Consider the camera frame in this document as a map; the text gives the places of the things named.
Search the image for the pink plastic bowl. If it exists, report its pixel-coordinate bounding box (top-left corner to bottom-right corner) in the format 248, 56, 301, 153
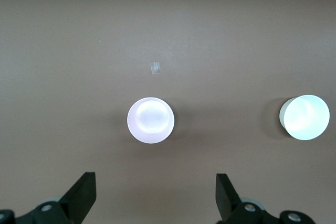
127, 97, 175, 145

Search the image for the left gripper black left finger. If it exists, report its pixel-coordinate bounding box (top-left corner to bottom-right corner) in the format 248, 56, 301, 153
0, 172, 97, 224

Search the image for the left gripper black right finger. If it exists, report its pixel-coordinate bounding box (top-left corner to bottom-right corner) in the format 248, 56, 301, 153
216, 173, 314, 224

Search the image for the small clear tape piece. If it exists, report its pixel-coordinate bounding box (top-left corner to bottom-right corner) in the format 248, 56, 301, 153
150, 61, 162, 76

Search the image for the white plastic bowl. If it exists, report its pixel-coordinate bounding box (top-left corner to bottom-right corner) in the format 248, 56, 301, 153
278, 94, 331, 140

